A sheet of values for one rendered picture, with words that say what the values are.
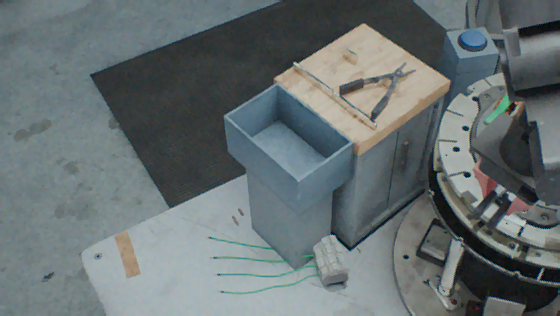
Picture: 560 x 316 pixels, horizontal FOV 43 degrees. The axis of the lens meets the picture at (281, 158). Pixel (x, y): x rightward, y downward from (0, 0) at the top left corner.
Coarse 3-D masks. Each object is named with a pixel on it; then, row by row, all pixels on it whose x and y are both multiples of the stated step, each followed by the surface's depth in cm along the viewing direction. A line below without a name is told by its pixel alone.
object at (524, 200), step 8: (480, 168) 76; (488, 168) 75; (496, 168) 74; (488, 176) 76; (496, 176) 75; (504, 176) 74; (504, 184) 75; (512, 184) 74; (520, 184) 73; (512, 192) 75; (520, 192) 74; (528, 192) 74; (520, 200) 75; (528, 200) 74; (536, 200) 74; (512, 208) 78; (520, 208) 76; (528, 208) 74
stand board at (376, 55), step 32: (352, 32) 118; (320, 64) 113; (352, 64) 113; (384, 64) 113; (416, 64) 113; (320, 96) 109; (352, 96) 109; (416, 96) 108; (352, 128) 104; (384, 128) 104
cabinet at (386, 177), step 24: (432, 120) 116; (384, 144) 110; (408, 144) 114; (432, 144) 121; (360, 168) 108; (384, 168) 115; (408, 168) 122; (336, 192) 117; (360, 192) 114; (384, 192) 121; (408, 192) 129; (336, 216) 121; (360, 216) 120; (384, 216) 126; (360, 240) 124
